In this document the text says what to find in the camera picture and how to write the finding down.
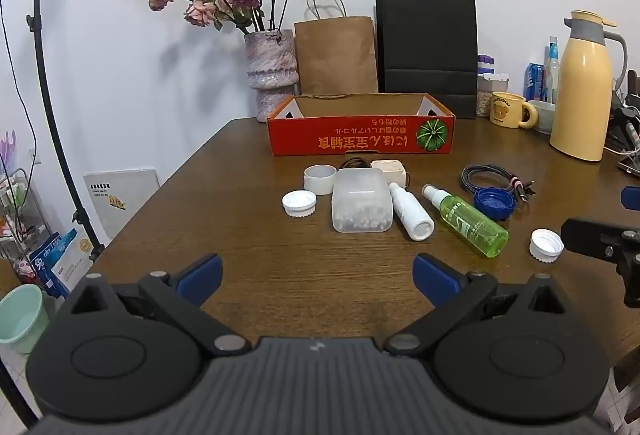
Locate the green spray bottle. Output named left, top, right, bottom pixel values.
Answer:
left=422, top=183, right=510, bottom=259

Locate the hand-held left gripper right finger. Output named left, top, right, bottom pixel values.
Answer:
left=384, top=253, right=577, bottom=358

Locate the blue bottle cap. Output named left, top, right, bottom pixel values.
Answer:
left=473, top=187, right=516, bottom=221

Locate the brown paper bag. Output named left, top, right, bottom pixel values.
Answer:
left=293, top=0, right=379, bottom=96

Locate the blue white packet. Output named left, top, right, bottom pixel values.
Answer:
left=27, top=235, right=71, bottom=299

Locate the clear glass bottle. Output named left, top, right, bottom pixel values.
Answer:
left=543, top=36, right=560, bottom=105

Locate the mint green bucket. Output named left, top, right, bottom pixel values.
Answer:
left=0, top=283, right=50, bottom=355

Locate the clear oat container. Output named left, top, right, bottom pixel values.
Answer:
left=475, top=72, right=510, bottom=117

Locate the white flat board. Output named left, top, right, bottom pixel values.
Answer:
left=82, top=168, right=161, bottom=241

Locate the yellow bear mug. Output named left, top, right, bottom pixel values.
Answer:
left=489, top=91, right=540, bottom=130

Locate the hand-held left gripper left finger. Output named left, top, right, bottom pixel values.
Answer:
left=60, top=253, right=252, bottom=357

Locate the white ridged bottle cap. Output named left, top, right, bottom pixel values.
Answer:
left=529, top=228, right=565, bottom=262
left=282, top=191, right=317, bottom=218

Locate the black paper bag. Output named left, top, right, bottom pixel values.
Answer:
left=374, top=0, right=479, bottom=120

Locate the white cup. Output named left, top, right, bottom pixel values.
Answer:
left=532, top=100, right=557, bottom=135

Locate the red cardboard box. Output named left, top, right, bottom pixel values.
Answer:
left=266, top=92, right=456, bottom=156

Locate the white plastic bottle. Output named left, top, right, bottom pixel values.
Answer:
left=388, top=182, right=435, bottom=242

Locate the black light stand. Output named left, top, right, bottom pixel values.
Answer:
left=0, top=0, right=107, bottom=435

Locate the blue drink can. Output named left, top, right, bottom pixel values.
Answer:
left=523, top=62, right=547, bottom=102

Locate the yellow thermos jug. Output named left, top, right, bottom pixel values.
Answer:
left=548, top=9, right=629, bottom=162

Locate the pink mottled vase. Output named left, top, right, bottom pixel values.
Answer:
left=243, top=28, right=301, bottom=124

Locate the white tape roll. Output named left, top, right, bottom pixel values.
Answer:
left=304, top=164, right=338, bottom=196

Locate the metal wire rack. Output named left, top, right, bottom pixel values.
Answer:
left=0, top=130, right=52, bottom=287

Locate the braided charging cable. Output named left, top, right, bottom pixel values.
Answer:
left=460, top=164, right=535, bottom=204

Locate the translucent plastic container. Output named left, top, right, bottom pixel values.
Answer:
left=331, top=168, right=394, bottom=234

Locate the black clamp tool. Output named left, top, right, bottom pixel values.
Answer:
left=606, top=70, right=640, bottom=156

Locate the beige charger cube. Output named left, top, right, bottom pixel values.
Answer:
left=370, top=158, right=408, bottom=188

